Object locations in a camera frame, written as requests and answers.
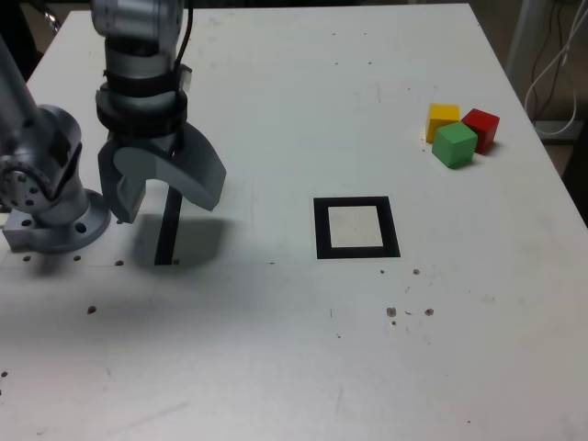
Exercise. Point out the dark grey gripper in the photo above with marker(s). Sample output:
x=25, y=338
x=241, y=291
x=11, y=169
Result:
x=151, y=143

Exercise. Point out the yellow cube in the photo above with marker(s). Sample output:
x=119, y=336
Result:
x=443, y=112

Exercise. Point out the green cube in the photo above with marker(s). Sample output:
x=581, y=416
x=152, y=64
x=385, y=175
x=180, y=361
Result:
x=452, y=147

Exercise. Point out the red cube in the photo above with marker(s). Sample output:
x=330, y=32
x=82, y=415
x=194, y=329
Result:
x=482, y=121

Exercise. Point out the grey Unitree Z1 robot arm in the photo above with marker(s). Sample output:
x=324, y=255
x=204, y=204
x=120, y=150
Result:
x=46, y=138

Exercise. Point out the black tape square outline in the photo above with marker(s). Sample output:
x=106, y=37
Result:
x=322, y=229

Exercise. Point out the black tape strip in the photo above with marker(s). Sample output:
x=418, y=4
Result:
x=166, y=243

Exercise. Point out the chrome metal tube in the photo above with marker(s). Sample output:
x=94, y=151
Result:
x=51, y=18

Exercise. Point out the grey flat box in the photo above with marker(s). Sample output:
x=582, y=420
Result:
x=558, y=125

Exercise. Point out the white metal post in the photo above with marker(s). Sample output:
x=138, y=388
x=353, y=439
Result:
x=523, y=37

